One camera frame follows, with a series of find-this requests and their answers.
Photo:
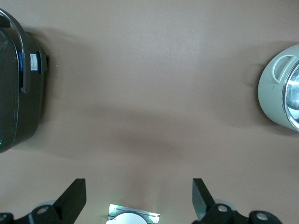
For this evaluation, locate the black rice cooker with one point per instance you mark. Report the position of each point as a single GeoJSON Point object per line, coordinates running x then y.
{"type": "Point", "coordinates": [30, 105]}

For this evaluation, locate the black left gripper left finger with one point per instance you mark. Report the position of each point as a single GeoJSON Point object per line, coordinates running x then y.
{"type": "Point", "coordinates": [67, 200]}

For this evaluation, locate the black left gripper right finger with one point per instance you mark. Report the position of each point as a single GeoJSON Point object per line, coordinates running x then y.
{"type": "Point", "coordinates": [203, 203]}

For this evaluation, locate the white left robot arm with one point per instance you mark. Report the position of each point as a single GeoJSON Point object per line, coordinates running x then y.
{"type": "Point", "coordinates": [129, 219]}

